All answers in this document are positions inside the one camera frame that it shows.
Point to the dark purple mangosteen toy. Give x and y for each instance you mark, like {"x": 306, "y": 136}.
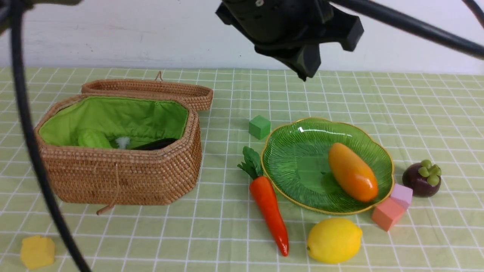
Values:
{"x": 424, "y": 178}

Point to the orange carrot toy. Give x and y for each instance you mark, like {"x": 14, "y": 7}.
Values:
{"x": 264, "y": 195}

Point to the woven wicker basket lid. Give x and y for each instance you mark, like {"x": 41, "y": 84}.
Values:
{"x": 199, "y": 98}

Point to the pink foam cube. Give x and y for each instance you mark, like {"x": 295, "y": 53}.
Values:
{"x": 387, "y": 214}

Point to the lilac foam cube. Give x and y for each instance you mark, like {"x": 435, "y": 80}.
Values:
{"x": 402, "y": 195}

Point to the yellow foam block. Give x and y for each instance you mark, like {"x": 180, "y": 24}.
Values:
{"x": 37, "y": 251}

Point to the orange mango toy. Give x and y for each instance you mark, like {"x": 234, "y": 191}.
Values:
{"x": 353, "y": 174}

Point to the green glass leaf plate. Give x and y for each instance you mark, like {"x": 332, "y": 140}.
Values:
{"x": 295, "y": 160}

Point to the green foam cube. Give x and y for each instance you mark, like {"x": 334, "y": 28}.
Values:
{"x": 259, "y": 127}

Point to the green bitter gourd toy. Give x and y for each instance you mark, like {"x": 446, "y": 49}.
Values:
{"x": 93, "y": 139}

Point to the purple eggplant toy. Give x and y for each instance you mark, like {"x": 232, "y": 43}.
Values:
{"x": 156, "y": 145}

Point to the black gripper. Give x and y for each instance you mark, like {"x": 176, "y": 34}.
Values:
{"x": 294, "y": 28}

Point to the woven wicker basket green lining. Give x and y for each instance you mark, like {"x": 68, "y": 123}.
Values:
{"x": 120, "y": 175}

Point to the yellow lemon toy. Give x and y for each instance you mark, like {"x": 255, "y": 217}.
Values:
{"x": 334, "y": 240}

